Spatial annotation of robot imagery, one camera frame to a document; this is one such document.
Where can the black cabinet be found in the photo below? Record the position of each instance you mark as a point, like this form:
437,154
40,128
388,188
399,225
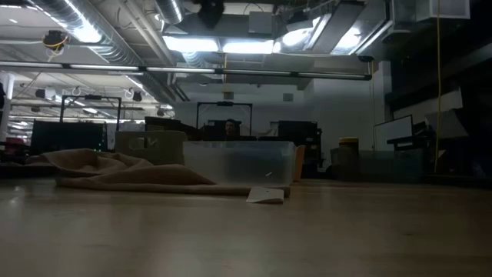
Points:
298,132

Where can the white board panel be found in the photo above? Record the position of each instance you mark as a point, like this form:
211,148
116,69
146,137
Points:
392,132

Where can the dark grey plastic bin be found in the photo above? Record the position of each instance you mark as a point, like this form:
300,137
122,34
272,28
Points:
384,165

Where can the small white card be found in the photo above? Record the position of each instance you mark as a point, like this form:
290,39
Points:
265,195

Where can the black aluminium rig frame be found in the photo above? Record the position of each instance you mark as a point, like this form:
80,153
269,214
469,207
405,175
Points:
184,70

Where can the black monitor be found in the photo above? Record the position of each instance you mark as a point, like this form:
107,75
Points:
65,138

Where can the silver ventilation duct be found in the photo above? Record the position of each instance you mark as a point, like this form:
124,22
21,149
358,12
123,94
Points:
171,11

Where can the distant black rig frame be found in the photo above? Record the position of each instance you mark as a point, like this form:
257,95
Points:
92,97
224,104

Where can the beige cloth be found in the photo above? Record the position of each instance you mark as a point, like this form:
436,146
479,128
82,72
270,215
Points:
134,175

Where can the person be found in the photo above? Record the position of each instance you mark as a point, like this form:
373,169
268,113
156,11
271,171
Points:
231,129

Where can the grey ceiling box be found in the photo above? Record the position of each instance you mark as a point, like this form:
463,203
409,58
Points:
260,22

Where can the translucent plastic bin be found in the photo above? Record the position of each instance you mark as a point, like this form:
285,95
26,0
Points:
238,163

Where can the ceiling light panel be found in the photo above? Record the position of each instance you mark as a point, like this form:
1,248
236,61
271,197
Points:
248,46
190,44

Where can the spice jar with yellow lid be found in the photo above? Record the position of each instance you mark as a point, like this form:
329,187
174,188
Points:
349,154

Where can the black overhead camera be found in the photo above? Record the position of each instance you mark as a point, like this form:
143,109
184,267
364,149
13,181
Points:
210,11

